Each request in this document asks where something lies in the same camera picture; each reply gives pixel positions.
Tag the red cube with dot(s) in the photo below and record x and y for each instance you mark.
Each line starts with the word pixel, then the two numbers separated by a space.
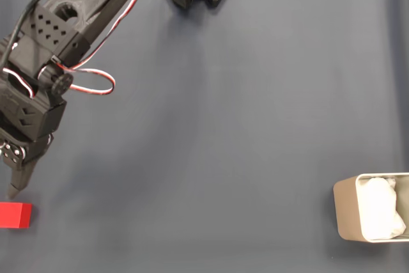
pixel 14 215

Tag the beige box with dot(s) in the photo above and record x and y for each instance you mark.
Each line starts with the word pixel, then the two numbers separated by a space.
pixel 346 209

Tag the dark grey table mat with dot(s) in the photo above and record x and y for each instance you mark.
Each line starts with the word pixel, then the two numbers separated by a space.
pixel 223 132

